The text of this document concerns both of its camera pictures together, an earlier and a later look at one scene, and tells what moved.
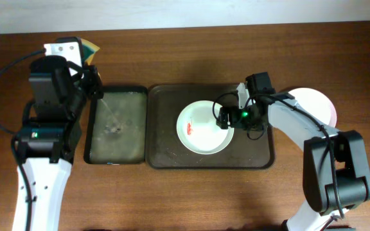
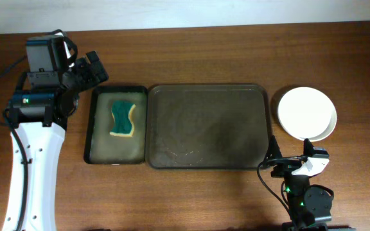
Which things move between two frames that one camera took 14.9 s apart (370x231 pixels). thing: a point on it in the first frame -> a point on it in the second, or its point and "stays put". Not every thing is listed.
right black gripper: (235, 122) -> (286, 167)
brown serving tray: (164, 149) stays put
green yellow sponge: (88, 51) -> (123, 126)
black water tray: (115, 127) stays put
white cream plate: (197, 129) -> (307, 113)
